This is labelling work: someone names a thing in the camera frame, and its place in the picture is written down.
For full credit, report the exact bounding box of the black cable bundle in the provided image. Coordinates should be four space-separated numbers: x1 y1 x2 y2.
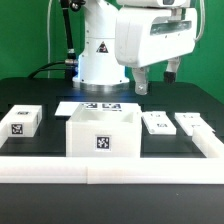
27 0 80 81

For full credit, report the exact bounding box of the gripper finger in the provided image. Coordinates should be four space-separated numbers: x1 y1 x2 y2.
164 57 181 84
132 67 149 95

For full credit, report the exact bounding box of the white marker base plate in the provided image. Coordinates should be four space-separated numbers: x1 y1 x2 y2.
55 101 141 116

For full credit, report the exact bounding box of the white thin cable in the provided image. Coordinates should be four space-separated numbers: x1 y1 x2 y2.
46 0 54 79

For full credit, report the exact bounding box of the white cabinet door panel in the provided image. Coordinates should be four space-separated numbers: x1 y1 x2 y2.
142 111 176 135
174 112 214 136

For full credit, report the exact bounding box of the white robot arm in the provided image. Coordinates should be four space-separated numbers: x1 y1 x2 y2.
59 0 200 95

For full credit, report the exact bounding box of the white front fence rail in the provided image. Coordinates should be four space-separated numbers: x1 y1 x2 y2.
0 157 224 184

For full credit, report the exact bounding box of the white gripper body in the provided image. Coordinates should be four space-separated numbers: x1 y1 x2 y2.
115 7 197 68

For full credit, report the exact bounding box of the white right fence rail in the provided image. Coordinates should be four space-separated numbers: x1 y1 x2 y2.
192 127 224 159

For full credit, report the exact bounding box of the small white cabinet top box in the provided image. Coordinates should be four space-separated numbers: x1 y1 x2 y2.
3 105 42 137

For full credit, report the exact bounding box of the white cabinet body box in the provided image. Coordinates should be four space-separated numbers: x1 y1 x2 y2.
66 103 142 158

